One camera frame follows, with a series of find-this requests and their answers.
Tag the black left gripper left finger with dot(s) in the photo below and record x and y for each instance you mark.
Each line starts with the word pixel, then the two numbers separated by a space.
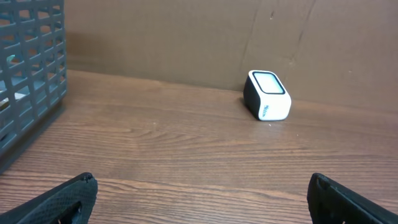
pixel 70 202

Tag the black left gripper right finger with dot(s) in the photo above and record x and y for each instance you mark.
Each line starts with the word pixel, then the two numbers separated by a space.
pixel 331 202

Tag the white barcode scanner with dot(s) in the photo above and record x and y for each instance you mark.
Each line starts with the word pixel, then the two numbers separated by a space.
pixel 266 97

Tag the grey plastic mesh basket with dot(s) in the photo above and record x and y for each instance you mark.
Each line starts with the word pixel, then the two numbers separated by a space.
pixel 33 70

